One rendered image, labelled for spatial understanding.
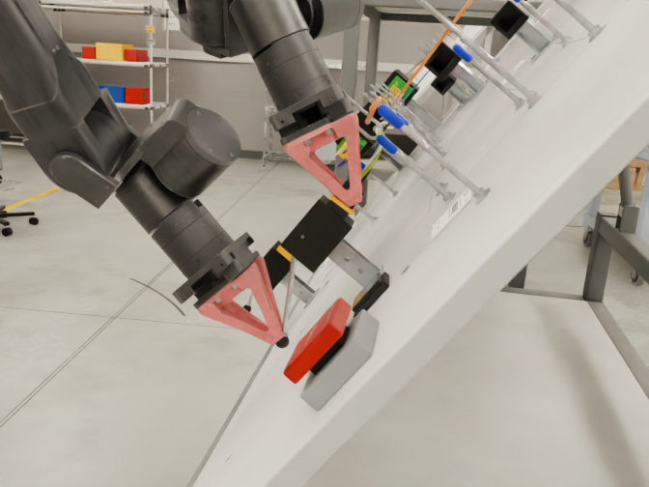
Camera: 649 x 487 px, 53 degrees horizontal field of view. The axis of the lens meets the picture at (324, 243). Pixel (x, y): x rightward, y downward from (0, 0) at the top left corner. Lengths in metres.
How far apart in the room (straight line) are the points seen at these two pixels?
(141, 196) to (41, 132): 0.10
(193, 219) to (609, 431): 0.71
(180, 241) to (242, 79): 7.80
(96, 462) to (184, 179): 1.83
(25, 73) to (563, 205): 0.42
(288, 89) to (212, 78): 7.90
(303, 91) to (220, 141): 0.08
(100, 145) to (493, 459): 0.64
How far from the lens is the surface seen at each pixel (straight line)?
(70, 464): 2.35
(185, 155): 0.57
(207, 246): 0.61
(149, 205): 0.61
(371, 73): 2.13
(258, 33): 0.59
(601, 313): 1.55
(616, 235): 1.44
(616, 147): 0.36
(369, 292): 0.54
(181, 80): 8.59
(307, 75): 0.58
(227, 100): 8.44
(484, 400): 1.08
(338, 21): 0.64
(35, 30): 0.58
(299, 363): 0.43
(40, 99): 0.58
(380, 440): 0.94
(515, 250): 0.36
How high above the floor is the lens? 1.30
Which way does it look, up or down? 16 degrees down
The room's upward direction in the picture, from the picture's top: 4 degrees clockwise
